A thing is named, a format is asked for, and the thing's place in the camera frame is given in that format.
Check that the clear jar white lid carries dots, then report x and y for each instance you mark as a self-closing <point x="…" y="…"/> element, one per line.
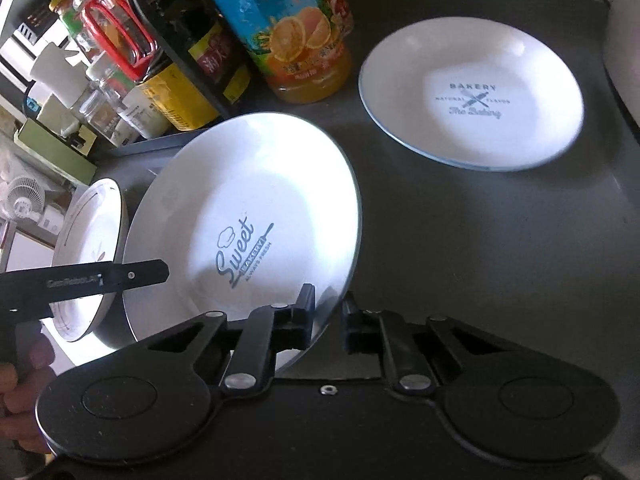
<point x="142" y="115"/>

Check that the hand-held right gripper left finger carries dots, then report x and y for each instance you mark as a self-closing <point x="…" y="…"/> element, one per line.
<point x="300" y="320"/>

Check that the chili sauce bottle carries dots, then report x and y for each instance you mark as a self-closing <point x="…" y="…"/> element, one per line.
<point x="67" y="10"/>

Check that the clear shaker spice jar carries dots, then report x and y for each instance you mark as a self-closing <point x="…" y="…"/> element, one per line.
<point x="97" y="110"/>

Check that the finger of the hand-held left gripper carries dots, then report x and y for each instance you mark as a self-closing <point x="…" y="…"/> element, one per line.
<point x="142" y="274"/>

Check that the silver electric pressure cooker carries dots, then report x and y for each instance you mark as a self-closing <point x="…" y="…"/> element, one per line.
<point x="625" y="35"/>

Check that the white plate chef hat print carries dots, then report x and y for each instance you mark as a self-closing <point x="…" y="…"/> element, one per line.
<point x="225" y="185"/>

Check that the person's left hand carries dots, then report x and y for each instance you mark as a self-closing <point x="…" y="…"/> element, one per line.
<point x="20" y="400"/>

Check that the orange juice bottle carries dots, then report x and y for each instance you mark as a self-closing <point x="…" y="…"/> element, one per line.
<point x="290" y="35"/>

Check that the white plate leaf print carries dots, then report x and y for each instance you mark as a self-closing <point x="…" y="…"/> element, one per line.
<point x="85" y="230"/>

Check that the white plate crossed utensils print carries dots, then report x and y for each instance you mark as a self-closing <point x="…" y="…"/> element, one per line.
<point x="475" y="60"/>

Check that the dark bottle red label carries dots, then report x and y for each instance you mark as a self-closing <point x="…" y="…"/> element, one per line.
<point x="210" y="60"/>

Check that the green cardboard box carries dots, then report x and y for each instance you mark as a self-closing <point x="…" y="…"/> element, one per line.
<point x="50" y="155"/>

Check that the small white fan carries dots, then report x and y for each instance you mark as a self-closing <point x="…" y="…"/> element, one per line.
<point x="25" y="202"/>

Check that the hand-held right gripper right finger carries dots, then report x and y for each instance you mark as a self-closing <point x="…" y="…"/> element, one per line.
<point x="355" y="332"/>

